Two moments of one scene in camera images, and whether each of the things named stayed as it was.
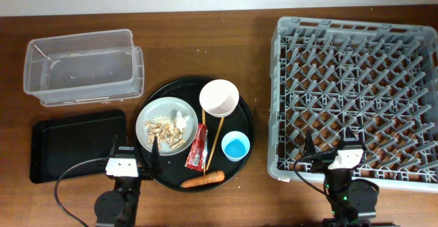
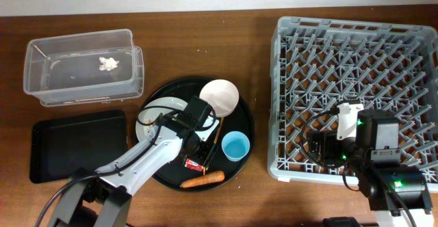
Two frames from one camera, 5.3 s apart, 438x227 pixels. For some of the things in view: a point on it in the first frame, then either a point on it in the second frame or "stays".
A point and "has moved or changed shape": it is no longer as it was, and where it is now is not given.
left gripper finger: (155, 155) → (211, 154)
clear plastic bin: (84, 68) stays
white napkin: (181, 121) has moved or changed shape
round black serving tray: (204, 132) stays
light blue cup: (235, 145) stays
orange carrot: (208, 178) stays
